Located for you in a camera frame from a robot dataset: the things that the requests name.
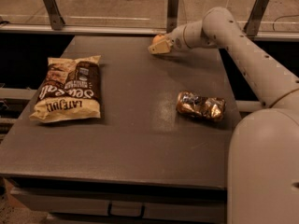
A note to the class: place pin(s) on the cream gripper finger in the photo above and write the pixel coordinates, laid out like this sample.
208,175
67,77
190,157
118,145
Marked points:
162,47

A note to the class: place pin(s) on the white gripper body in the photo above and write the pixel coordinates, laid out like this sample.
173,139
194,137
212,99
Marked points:
177,39

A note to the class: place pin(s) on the orange fruit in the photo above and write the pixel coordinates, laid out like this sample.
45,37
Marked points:
157,38

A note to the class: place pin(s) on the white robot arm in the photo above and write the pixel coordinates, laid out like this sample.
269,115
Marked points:
263,160

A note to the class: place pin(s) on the crumpled shiny foil bag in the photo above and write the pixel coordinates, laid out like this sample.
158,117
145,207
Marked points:
200,107

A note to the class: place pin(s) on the brown chip bag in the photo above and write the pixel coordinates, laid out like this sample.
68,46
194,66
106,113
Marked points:
71,90

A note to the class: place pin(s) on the middle metal rail bracket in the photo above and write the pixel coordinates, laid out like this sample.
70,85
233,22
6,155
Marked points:
172,15

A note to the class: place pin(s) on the metal rail bracket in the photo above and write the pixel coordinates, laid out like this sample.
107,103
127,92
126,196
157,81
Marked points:
55,17
172,15
252,26

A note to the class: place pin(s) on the right metal rail bracket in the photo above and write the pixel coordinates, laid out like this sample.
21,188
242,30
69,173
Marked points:
252,26

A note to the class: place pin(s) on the left metal rail bracket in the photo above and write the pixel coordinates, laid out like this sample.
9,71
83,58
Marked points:
55,17

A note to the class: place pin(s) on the grey drawer with handle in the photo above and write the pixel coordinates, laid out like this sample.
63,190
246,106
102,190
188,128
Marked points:
99,207

